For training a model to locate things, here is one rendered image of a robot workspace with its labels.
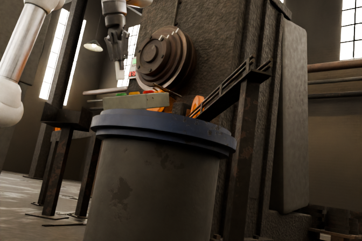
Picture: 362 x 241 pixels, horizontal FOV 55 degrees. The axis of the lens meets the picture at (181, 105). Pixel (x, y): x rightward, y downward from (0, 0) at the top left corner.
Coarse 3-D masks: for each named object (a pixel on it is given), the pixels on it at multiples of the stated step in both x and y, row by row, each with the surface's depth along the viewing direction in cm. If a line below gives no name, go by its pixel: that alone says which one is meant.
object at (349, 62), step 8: (312, 64) 745; (320, 64) 730; (328, 64) 718; (336, 64) 707; (344, 64) 696; (352, 64) 687; (360, 64) 677; (312, 72) 745; (320, 80) 747; (328, 80) 734; (336, 80) 723; (344, 80) 713; (352, 80) 703; (360, 80) 695; (112, 88) 1198; (120, 88) 1165; (312, 96) 766; (320, 96) 756; (328, 96) 744; (336, 96) 734; (344, 96) 724; (352, 96) 715; (360, 96) 707
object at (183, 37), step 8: (176, 32) 229; (184, 40) 222; (184, 48) 220; (184, 56) 218; (184, 64) 219; (136, 72) 245; (176, 72) 219; (184, 72) 221; (168, 80) 221; (176, 80) 221; (144, 88) 235; (168, 88) 225
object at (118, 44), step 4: (116, 32) 128; (116, 36) 128; (116, 40) 128; (116, 44) 129; (120, 44) 129; (120, 48) 129; (120, 52) 129; (120, 56) 129; (116, 60) 129; (120, 60) 129; (124, 60) 131
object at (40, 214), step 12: (48, 108) 237; (84, 108) 232; (48, 120) 239; (60, 120) 248; (72, 120) 248; (84, 120) 234; (72, 132) 237; (60, 144) 231; (60, 156) 229; (60, 168) 226; (60, 180) 228; (48, 192) 223; (48, 204) 222; (36, 216) 213; (48, 216) 218; (60, 216) 226
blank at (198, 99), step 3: (198, 96) 179; (201, 96) 180; (195, 99) 183; (198, 99) 177; (201, 99) 177; (195, 102) 182; (198, 102) 175; (192, 105) 187; (195, 105) 184; (192, 108) 185; (195, 108) 185; (198, 114) 174
